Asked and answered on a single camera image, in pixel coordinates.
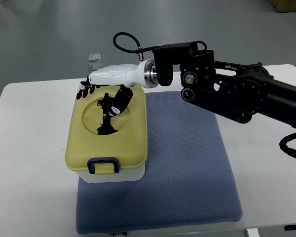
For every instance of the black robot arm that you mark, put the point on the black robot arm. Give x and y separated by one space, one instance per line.
233 91

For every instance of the blue grey cushion mat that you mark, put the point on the blue grey cushion mat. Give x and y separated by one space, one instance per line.
188 179

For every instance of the black table bracket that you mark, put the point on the black table bracket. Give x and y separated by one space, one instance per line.
290 228

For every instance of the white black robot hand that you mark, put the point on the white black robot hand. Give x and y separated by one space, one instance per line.
143 74

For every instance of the brown cardboard box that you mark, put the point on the brown cardboard box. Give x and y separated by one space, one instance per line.
284 6

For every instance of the yellow box lid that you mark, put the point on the yellow box lid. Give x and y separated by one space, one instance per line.
129 144

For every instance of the white storage box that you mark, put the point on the white storage box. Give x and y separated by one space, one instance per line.
123 175

